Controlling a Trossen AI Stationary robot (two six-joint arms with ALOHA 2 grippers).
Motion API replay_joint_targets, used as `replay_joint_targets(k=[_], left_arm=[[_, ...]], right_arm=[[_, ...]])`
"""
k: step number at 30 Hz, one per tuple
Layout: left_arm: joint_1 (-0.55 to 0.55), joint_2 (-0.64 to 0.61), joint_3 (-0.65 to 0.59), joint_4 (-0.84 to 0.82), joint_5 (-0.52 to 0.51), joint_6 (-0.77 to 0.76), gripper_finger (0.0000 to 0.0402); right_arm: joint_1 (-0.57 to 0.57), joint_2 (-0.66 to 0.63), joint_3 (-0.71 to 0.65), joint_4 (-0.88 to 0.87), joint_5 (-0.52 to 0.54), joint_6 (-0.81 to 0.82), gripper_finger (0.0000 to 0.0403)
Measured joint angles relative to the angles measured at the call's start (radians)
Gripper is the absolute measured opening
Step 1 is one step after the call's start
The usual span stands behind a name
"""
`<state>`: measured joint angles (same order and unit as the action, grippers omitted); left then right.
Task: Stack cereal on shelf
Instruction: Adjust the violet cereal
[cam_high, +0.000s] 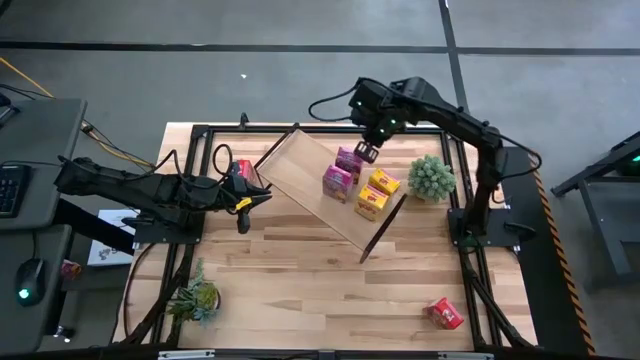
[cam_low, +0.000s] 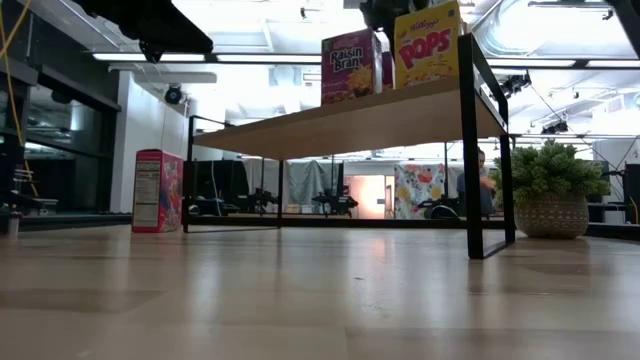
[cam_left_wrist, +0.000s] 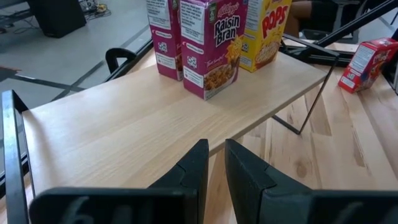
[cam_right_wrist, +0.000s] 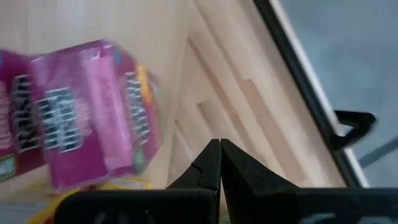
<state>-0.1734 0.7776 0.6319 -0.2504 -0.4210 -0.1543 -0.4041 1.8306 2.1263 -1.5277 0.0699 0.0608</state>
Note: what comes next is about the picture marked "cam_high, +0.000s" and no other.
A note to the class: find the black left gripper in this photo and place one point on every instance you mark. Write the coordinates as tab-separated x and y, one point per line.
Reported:
235	192

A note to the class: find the yellow tag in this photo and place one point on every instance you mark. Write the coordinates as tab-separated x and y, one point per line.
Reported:
243	203

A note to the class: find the black metal stand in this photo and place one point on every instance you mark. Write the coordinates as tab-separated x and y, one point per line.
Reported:
605	225

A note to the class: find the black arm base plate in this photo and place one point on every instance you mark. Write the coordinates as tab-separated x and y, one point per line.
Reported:
500	237
170	232

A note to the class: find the red Froot Loops cereal box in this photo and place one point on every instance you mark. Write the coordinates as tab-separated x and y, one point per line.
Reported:
444	313
248	171

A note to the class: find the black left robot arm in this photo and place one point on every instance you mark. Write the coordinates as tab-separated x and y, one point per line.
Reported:
140	192

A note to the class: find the black mat hazard stripe edge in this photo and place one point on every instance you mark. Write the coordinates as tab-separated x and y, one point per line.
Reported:
550	300

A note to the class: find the black aluminium rig frame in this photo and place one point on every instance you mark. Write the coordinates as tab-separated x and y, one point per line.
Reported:
325	131

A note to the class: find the wooden tray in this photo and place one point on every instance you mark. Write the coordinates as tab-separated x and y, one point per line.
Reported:
300	175

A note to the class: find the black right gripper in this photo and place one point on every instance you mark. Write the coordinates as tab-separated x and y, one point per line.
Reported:
377	115

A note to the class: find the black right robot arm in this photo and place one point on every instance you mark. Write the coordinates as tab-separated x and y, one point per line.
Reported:
460	122

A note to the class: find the yellow Corn Pops cereal box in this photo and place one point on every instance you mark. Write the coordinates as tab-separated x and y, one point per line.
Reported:
371	202
384	181

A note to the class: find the grey desk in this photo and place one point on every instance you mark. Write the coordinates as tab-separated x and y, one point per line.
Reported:
40	150
20	320

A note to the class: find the black backlit keyboard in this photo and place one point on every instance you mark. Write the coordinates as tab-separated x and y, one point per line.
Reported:
11	190

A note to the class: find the black computer mouse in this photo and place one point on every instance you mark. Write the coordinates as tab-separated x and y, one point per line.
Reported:
30	282

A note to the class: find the spiky green succulent plant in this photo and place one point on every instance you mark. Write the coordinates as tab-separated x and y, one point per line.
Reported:
197	300

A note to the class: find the purple Raisin Bran cereal box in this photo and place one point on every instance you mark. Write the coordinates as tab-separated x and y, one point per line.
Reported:
337	182
348	161

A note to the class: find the round green plant woven pot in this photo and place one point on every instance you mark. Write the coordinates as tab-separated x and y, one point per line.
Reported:
431	177

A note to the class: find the white printed box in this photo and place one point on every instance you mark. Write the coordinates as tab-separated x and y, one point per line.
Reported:
107	245

